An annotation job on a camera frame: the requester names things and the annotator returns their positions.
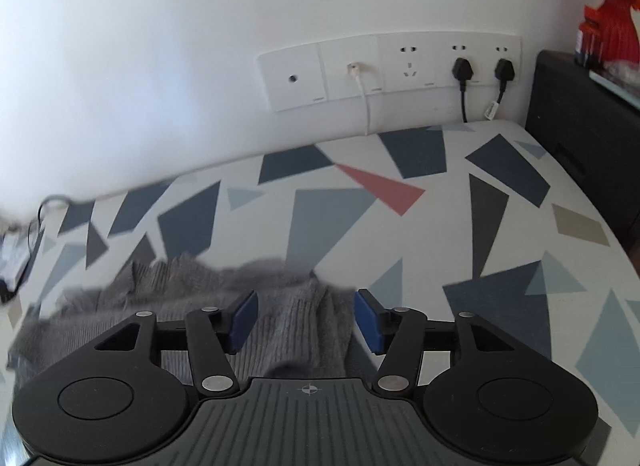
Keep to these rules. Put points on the tagged black power plug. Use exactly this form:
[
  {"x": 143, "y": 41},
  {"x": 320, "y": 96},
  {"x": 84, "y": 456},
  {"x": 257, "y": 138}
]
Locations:
[{"x": 504, "y": 69}]

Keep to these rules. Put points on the grey knit sweater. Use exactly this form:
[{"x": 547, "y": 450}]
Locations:
[{"x": 290, "y": 326}]

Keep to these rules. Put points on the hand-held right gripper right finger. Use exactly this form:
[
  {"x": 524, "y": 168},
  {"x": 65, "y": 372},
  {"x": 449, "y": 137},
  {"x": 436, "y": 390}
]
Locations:
[{"x": 367, "y": 318}]

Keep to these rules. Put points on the white wall socket strip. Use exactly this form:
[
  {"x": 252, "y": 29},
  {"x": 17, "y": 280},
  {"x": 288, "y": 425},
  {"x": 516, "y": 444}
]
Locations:
[{"x": 290, "y": 95}]

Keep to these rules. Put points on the black cabinet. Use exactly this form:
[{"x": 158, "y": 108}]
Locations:
[{"x": 575, "y": 110}]

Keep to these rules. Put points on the white papers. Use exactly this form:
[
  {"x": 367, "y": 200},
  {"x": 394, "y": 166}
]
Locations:
[{"x": 12, "y": 258}]

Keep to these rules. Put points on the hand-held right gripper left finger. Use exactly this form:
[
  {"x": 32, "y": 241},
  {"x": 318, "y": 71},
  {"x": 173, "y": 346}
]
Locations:
[{"x": 246, "y": 316}]

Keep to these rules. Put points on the geometric patterned tablecloth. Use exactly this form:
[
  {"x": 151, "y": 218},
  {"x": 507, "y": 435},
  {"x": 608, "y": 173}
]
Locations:
[{"x": 350, "y": 226}]

